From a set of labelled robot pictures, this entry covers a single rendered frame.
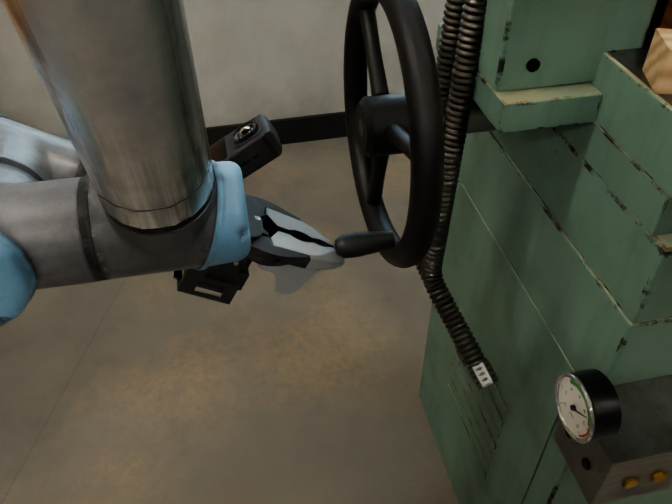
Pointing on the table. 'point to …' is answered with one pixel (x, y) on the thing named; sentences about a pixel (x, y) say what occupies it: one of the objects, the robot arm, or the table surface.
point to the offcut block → (660, 62)
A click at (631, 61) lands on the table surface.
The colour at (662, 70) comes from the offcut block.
